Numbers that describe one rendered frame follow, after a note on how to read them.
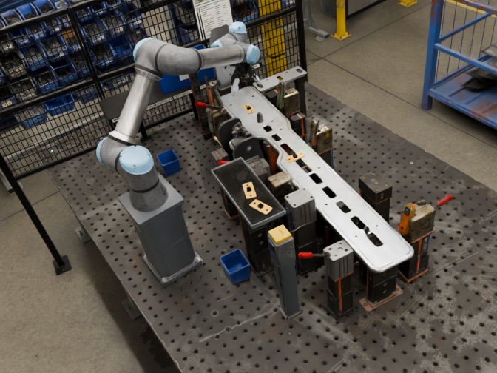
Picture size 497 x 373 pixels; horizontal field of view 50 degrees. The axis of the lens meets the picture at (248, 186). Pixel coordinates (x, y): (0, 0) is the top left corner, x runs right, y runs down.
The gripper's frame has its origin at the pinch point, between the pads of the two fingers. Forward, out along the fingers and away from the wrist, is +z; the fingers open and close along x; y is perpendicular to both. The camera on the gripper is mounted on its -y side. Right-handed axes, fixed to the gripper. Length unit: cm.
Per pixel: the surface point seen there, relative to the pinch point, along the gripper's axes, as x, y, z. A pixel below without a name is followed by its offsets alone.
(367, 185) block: 13, 82, 9
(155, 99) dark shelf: -38, -35, 8
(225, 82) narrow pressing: -0.4, -26.6, 8.4
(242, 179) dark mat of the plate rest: -32, 63, -5
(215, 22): 10, -54, -12
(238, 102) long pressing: -1.6, -8.6, 11.0
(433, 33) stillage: 164, -49, 46
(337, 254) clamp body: -18, 107, 5
